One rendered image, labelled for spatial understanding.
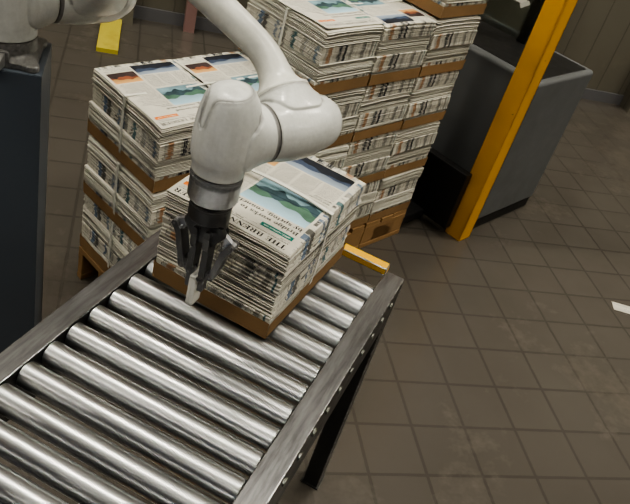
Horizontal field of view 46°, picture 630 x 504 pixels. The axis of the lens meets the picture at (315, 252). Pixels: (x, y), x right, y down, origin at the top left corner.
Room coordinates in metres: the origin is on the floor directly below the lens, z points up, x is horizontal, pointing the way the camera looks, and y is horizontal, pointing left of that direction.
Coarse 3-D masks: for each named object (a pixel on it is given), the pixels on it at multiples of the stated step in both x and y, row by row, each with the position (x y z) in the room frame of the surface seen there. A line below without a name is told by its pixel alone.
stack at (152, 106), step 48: (96, 96) 1.99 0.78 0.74; (144, 96) 1.92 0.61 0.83; (192, 96) 2.01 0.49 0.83; (336, 96) 2.36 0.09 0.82; (384, 96) 2.58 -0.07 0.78; (96, 144) 1.96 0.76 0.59; (144, 144) 1.82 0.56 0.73; (384, 144) 2.66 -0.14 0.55; (96, 192) 1.96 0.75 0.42; (144, 192) 1.80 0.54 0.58; (96, 240) 1.95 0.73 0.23; (144, 240) 1.79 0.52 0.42
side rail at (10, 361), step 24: (120, 264) 1.20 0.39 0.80; (144, 264) 1.23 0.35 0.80; (96, 288) 1.11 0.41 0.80; (120, 288) 1.14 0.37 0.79; (72, 312) 1.02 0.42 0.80; (24, 336) 0.93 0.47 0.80; (48, 336) 0.95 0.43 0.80; (0, 360) 0.86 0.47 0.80; (24, 360) 0.87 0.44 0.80; (0, 384) 0.81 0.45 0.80
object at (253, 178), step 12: (252, 180) 1.32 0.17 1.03; (264, 180) 1.34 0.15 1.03; (276, 192) 1.30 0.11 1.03; (288, 192) 1.32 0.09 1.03; (300, 204) 1.29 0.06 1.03; (312, 204) 1.30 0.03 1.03; (324, 204) 1.31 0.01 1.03; (324, 216) 1.27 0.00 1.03; (324, 228) 1.26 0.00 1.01; (312, 264) 1.28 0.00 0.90
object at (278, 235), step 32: (256, 192) 1.28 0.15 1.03; (256, 224) 1.17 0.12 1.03; (288, 224) 1.20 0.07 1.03; (320, 224) 1.24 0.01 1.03; (160, 256) 1.19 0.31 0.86; (256, 256) 1.13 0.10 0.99; (288, 256) 1.11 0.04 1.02; (224, 288) 1.15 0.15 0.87; (256, 288) 1.13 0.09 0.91; (288, 288) 1.17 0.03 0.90
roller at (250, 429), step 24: (72, 336) 0.97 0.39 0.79; (96, 336) 0.98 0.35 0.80; (96, 360) 0.95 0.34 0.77; (120, 360) 0.95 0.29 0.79; (144, 360) 0.96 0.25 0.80; (144, 384) 0.93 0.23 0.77; (168, 384) 0.93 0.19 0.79; (192, 384) 0.94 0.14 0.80; (192, 408) 0.90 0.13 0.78; (216, 408) 0.90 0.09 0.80; (240, 408) 0.92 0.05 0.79; (240, 432) 0.88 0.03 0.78; (264, 432) 0.88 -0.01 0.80
